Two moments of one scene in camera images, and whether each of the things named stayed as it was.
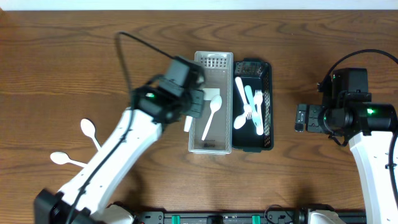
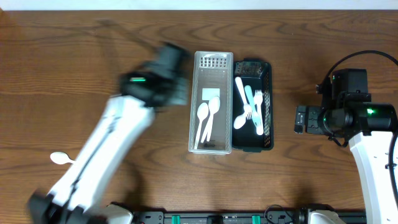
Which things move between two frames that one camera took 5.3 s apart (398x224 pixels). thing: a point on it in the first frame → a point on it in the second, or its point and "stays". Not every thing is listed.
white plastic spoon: (188, 122) → (202, 111)
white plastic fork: (255, 117) stays
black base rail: (246, 217) stays
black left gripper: (196, 103) → (173, 58)
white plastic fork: (257, 101) stays
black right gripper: (302, 119) stays
